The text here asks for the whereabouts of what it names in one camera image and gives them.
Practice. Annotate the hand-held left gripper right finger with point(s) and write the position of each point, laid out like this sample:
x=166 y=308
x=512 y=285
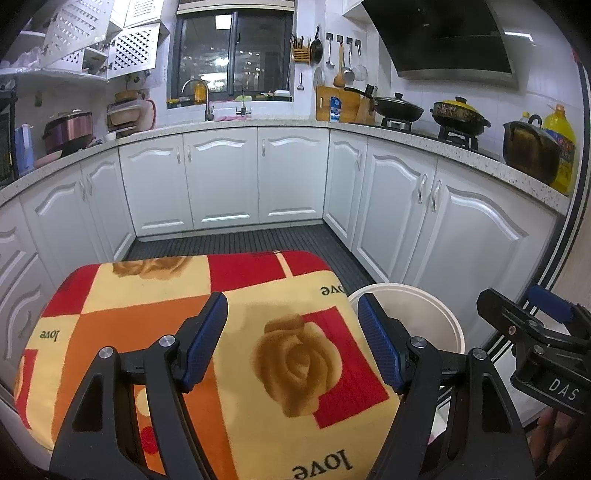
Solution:
x=381 y=346

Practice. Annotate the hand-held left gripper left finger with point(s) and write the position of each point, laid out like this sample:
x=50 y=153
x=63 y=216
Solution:
x=203 y=341

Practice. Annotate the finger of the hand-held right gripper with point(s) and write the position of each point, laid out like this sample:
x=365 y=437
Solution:
x=512 y=323
x=549 y=304

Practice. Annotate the cream plastic bin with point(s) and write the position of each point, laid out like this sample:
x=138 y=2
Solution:
x=429 y=318

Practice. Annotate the person's right hand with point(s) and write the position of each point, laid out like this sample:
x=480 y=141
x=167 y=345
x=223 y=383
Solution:
x=549 y=434

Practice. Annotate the printed rose blanket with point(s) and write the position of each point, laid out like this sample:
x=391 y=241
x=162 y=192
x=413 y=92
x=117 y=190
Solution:
x=138 y=300

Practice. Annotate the dark ribbed floor mat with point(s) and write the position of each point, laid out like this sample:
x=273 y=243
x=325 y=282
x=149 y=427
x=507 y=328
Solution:
x=231 y=240

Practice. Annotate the dark lidded stock pot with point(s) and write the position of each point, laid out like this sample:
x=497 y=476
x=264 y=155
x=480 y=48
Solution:
x=528 y=150

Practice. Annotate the large yellow oil bottle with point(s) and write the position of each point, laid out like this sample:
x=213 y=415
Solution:
x=563 y=143

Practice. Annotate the white kitchen cabinets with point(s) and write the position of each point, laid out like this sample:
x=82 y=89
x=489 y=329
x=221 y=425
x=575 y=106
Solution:
x=221 y=175

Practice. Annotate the black gas stove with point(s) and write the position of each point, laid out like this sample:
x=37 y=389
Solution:
x=455 y=136

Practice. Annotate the yellow lidded pot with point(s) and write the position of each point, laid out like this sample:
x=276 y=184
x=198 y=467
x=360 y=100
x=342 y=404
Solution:
x=459 y=113

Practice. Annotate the pink sink cloth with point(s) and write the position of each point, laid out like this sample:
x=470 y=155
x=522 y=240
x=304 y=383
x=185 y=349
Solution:
x=231 y=118

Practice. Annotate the white tray red rim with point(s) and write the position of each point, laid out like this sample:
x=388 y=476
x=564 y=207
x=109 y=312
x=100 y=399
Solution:
x=148 y=115

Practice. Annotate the metal kitchen faucet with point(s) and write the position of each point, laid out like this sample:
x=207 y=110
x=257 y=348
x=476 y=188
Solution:
x=208 y=108

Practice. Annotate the wooden knife block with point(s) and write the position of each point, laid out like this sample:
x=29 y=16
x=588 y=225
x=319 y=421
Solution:
x=364 y=108

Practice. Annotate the black wok with lid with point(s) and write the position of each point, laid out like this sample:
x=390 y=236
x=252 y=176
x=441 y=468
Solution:
x=399 y=108

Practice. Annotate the rack with stacked bowls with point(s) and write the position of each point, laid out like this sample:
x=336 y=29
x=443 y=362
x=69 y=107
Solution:
x=123 y=115

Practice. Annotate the blue white packet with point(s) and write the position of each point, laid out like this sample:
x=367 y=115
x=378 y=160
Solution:
x=335 y=110

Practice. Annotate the pink electric cooking pot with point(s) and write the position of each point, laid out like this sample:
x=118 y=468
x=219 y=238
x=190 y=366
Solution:
x=69 y=134

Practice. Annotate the wooden cutting board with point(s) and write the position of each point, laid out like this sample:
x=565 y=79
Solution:
x=323 y=104

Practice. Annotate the small yellow oil bottle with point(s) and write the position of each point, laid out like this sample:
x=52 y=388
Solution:
x=200 y=92

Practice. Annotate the blue water jug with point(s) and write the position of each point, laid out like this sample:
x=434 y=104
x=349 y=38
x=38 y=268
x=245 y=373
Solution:
x=24 y=150

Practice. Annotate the hanging wooden spatula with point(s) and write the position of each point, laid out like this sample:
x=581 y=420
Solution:
x=339 y=78

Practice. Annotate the hanging peeler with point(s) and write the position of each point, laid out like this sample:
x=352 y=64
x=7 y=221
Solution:
x=300 y=85

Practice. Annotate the hanging metal strainer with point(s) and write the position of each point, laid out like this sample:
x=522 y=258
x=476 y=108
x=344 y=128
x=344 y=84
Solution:
x=359 y=71

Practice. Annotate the black microwave oven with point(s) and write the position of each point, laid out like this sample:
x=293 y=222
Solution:
x=5 y=138

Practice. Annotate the black range hood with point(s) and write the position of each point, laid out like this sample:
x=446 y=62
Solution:
x=443 y=37

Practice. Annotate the hanging metal ladle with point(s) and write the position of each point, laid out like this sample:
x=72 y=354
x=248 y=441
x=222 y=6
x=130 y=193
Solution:
x=329 y=62

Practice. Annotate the dark kitchen window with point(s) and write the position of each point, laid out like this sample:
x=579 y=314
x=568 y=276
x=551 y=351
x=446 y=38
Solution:
x=231 y=50

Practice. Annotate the hanging black pan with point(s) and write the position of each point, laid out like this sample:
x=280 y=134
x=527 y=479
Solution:
x=316 y=50

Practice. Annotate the wooden chopstick holder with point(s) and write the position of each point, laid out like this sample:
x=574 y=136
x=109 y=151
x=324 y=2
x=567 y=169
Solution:
x=300 y=53

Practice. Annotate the white perforated wall shelf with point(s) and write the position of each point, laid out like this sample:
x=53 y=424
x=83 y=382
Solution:
x=69 y=37

